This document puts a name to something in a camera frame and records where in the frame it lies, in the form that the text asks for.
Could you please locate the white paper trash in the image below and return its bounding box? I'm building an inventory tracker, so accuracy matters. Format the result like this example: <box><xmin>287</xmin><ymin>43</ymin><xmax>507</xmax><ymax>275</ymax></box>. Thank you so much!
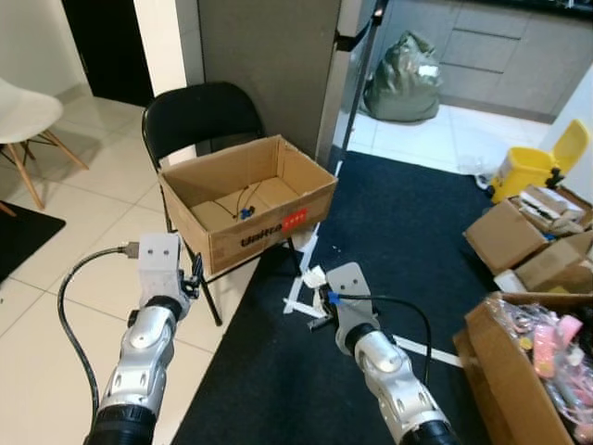
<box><xmin>300</xmin><ymin>266</ymin><xmax>328</xmax><ymax>291</ymax></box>

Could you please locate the green rubbish bag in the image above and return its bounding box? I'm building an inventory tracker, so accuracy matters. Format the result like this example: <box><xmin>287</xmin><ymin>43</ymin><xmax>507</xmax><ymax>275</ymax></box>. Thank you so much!
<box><xmin>363</xmin><ymin>30</ymin><xmax>444</xmax><ymax>124</ymax></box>

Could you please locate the yellow plastic bin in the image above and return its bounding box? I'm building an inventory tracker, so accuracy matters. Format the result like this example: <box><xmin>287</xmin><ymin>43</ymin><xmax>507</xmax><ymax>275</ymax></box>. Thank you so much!
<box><xmin>490</xmin><ymin>118</ymin><xmax>592</xmax><ymax>204</ymax></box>

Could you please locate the open printed cardboard box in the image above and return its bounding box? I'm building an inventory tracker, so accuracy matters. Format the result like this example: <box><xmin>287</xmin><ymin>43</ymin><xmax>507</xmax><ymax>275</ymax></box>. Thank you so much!
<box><xmin>158</xmin><ymin>134</ymin><xmax>339</xmax><ymax>277</ymax></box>

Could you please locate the large black carpet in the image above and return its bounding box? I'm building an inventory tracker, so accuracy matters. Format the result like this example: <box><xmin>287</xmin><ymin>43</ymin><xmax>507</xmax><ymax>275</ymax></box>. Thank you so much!
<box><xmin>170</xmin><ymin>148</ymin><xmax>593</xmax><ymax>445</ymax></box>

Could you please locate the white floor tape line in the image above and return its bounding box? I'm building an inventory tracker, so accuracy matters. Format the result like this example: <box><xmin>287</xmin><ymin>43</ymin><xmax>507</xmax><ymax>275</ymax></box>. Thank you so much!
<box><xmin>283</xmin><ymin>161</ymin><xmax>465</xmax><ymax>370</ymax></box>

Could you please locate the black folding chair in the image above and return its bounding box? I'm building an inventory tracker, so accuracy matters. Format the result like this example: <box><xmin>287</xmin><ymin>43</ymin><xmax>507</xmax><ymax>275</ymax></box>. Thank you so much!
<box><xmin>141</xmin><ymin>81</ymin><xmax>309</xmax><ymax>327</ymax></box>

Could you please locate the small black floor mat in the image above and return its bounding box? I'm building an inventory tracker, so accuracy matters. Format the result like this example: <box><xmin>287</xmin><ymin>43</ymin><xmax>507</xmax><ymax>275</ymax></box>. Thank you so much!
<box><xmin>0</xmin><ymin>201</ymin><xmax>67</xmax><ymax>285</ymax></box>

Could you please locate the cardboard box of wrapped items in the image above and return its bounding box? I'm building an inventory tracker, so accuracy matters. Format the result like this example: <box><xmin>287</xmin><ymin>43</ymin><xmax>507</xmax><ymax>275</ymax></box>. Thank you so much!
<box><xmin>453</xmin><ymin>291</ymin><xmax>593</xmax><ymax>445</ymax></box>

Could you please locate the closed brown cardboard box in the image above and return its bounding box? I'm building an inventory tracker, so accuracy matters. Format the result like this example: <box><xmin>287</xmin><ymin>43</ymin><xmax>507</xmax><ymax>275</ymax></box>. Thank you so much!
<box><xmin>462</xmin><ymin>197</ymin><xmax>550</xmax><ymax>275</ymax></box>

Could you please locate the low brown cardboard box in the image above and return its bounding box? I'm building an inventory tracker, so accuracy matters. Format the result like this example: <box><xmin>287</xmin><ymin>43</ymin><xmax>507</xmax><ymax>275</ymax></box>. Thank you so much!
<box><xmin>495</xmin><ymin>231</ymin><xmax>593</xmax><ymax>297</ymax></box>

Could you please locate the cardboard box with white papers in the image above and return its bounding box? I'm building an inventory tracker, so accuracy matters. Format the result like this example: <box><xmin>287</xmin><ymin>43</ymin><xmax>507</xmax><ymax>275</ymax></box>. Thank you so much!
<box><xmin>516</xmin><ymin>183</ymin><xmax>593</xmax><ymax>238</ymax></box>

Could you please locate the black tripod pole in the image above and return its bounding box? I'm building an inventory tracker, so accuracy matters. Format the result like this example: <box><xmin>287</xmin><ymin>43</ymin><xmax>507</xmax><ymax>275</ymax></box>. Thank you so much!
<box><xmin>334</xmin><ymin>0</ymin><xmax>389</xmax><ymax>179</ymax></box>

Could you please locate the pink plastic item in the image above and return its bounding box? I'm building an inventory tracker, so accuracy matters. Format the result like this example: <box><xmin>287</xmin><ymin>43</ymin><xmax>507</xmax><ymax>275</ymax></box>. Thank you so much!
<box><xmin>532</xmin><ymin>314</ymin><xmax>584</xmax><ymax>377</ymax></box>

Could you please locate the white chair with wooden legs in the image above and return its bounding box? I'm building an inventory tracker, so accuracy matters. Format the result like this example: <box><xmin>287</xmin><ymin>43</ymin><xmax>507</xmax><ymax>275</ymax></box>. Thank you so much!
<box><xmin>0</xmin><ymin>76</ymin><xmax>90</xmax><ymax>210</ymax></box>

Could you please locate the dark door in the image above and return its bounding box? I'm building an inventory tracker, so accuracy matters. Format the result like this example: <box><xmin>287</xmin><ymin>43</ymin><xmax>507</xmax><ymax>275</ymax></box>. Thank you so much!
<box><xmin>62</xmin><ymin>0</ymin><xmax>155</xmax><ymax>108</ymax></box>

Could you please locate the grey kitchen cabinet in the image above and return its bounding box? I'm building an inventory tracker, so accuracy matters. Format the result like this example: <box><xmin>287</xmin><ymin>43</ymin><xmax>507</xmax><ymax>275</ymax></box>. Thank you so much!
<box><xmin>379</xmin><ymin>0</ymin><xmax>593</xmax><ymax>122</ymax></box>

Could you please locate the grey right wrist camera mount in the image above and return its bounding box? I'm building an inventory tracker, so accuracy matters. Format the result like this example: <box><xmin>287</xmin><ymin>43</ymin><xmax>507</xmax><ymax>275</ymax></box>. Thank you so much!
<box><xmin>326</xmin><ymin>261</ymin><xmax>373</xmax><ymax>337</ymax></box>

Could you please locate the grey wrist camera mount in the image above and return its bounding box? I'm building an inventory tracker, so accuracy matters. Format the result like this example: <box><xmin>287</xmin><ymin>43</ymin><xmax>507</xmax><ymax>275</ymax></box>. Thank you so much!
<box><xmin>136</xmin><ymin>233</ymin><xmax>184</xmax><ymax>303</ymax></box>
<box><xmin>326</xmin><ymin>261</ymin><xmax>373</xmax><ymax>337</ymax></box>

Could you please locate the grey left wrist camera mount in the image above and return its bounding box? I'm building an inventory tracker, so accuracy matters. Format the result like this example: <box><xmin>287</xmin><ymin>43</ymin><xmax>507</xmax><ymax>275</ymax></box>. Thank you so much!
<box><xmin>136</xmin><ymin>233</ymin><xmax>184</xmax><ymax>303</ymax></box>

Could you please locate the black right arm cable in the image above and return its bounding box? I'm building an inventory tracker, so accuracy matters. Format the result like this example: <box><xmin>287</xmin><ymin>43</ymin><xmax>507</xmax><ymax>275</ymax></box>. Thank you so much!
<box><xmin>330</xmin><ymin>294</ymin><xmax>435</xmax><ymax>359</ymax></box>

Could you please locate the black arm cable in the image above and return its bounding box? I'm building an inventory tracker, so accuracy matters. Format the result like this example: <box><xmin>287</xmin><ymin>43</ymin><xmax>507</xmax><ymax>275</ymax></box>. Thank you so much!
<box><xmin>330</xmin><ymin>294</ymin><xmax>435</xmax><ymax>359</ymax></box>
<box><xmin>57</xmin><ymin>243</ymin><xmax>142</xmax><ymax>420</ymax></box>

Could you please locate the black cable with blue plug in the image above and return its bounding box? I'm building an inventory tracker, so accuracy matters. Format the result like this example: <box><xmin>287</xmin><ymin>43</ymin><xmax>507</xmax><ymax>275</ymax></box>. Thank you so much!
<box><xmin>216</xmin><ymin>183</ymin><xmax>265</xmax><ymax>222</ymax></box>

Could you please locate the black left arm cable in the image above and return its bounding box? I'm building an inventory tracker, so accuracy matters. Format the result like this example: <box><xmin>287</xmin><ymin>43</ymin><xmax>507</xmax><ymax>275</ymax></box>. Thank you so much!
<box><xmin>57</xmin><ymin>243</ymin><xmax>142</xmax><ymax>420</ymax></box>

